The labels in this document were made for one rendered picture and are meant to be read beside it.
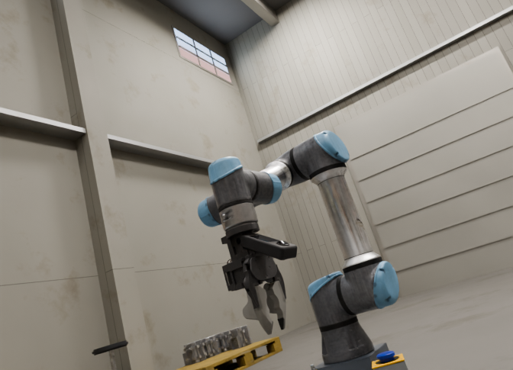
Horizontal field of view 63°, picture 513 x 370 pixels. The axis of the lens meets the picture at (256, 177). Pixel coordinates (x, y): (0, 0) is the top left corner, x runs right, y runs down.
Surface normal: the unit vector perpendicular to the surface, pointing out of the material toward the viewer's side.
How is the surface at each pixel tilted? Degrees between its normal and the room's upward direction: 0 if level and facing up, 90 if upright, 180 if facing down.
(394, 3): 90
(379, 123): 90
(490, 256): 90
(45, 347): 90
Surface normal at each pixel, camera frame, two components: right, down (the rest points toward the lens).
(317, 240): -0.51, -0.11
